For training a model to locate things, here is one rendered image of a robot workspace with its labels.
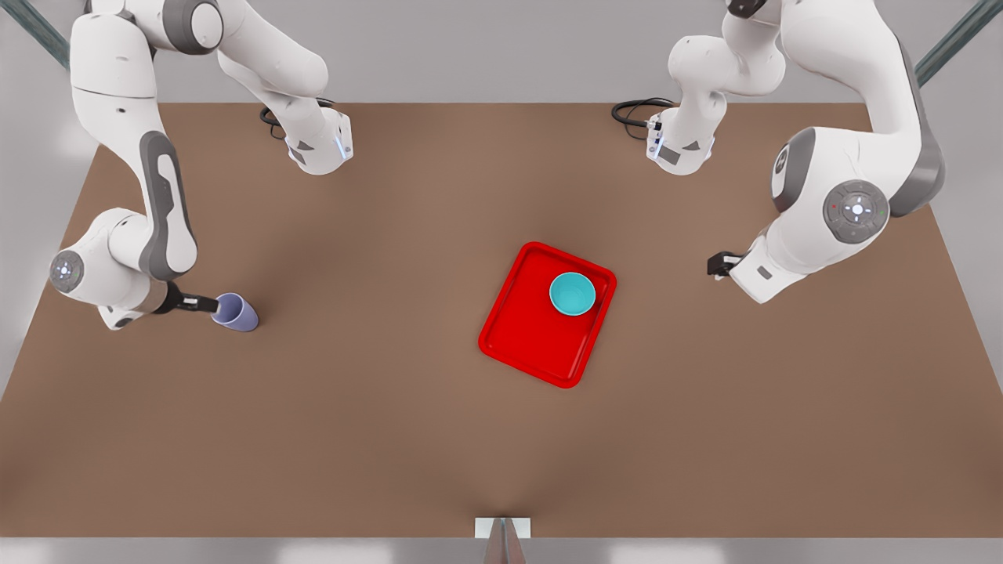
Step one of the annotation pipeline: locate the black cable loop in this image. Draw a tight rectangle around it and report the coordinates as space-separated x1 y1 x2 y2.
259 97 338 141
611 97 678 140

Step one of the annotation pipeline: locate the red tray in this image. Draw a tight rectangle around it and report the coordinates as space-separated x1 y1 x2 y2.
478 241 618 389

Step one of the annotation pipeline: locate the silver frame post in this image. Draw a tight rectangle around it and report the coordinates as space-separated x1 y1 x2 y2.
0 0 73 71
914 0 1003 89
475 516 532 564

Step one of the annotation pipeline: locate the lavender cup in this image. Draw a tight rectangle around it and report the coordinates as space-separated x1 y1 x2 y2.
211 292 259 333

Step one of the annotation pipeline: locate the teal bowl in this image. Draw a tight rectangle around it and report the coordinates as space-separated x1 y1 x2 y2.
549 271 597 317

